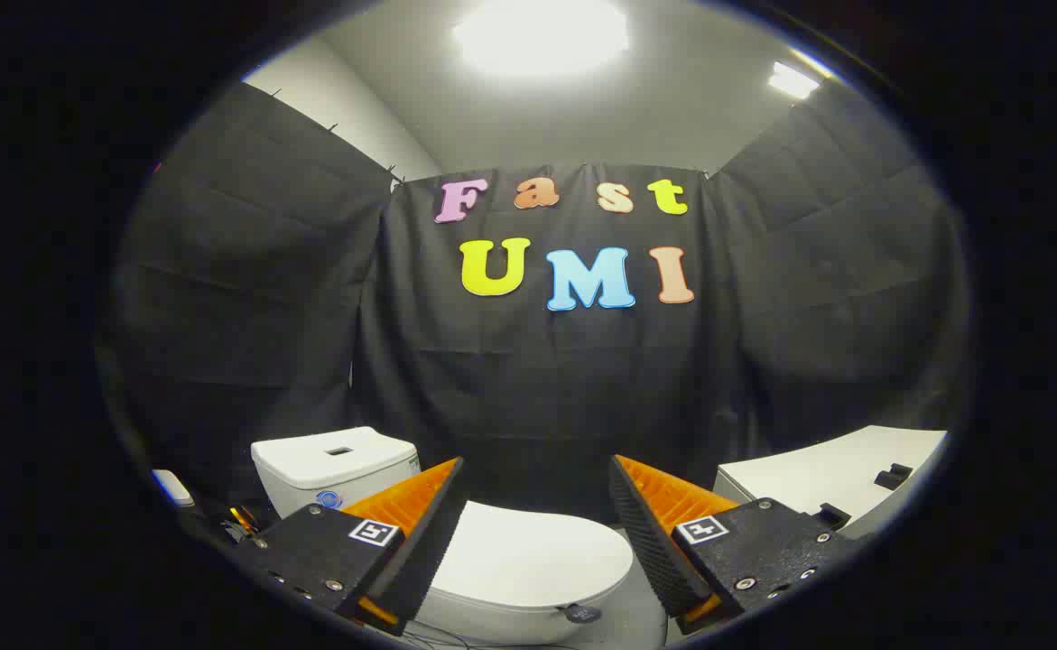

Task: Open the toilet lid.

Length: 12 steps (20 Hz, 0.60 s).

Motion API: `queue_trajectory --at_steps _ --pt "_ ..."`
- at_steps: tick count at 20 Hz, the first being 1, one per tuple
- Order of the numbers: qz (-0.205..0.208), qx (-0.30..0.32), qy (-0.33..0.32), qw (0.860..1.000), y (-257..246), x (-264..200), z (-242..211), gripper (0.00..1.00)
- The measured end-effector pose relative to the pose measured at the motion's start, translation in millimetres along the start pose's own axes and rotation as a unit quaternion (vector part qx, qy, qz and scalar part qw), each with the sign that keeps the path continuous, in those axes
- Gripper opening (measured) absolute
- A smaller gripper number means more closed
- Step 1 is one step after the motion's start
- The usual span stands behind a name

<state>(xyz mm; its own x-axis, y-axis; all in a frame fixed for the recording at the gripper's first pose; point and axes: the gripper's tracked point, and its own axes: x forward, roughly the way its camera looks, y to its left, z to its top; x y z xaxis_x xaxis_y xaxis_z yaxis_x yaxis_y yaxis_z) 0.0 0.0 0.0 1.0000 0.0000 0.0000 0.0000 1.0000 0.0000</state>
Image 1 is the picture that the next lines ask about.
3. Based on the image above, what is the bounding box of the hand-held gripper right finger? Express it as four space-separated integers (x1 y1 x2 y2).
607 454 863 637

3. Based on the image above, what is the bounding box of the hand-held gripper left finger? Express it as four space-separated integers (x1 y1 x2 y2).
257 456 468 637

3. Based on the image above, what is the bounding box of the white toilet tank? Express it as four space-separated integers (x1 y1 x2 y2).
251 426 421 520

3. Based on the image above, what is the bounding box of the black backdrop cloth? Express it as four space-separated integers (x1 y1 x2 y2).
99 81 971 525

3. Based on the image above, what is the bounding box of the small white device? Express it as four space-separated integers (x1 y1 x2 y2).
151 469 195 508

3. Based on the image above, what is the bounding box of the small ceiling light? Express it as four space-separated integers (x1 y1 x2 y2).
767 61 822 100

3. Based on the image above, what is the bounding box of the large ceiling light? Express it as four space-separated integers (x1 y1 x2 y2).
451 0 630 78

